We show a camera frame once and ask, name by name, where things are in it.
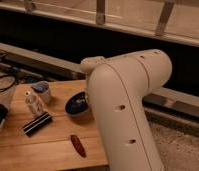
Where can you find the black box with white stripe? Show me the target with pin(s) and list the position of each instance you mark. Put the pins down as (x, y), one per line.
(36, 124)

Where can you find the wooden board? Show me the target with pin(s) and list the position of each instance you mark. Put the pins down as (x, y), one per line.
(50, 149)

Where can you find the dark red oblong object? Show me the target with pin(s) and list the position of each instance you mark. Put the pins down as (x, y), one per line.
(78, 145)

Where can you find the round black-rimmed object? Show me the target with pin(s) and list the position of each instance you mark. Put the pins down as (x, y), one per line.
(6, 82)

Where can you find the metal rail frame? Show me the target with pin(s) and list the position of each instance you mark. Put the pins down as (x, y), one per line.
(43, 62)

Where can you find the dark ceramic bowl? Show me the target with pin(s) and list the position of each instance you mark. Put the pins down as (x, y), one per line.
(77, 104)

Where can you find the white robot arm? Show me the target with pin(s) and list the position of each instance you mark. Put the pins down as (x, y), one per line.
(115, 88)

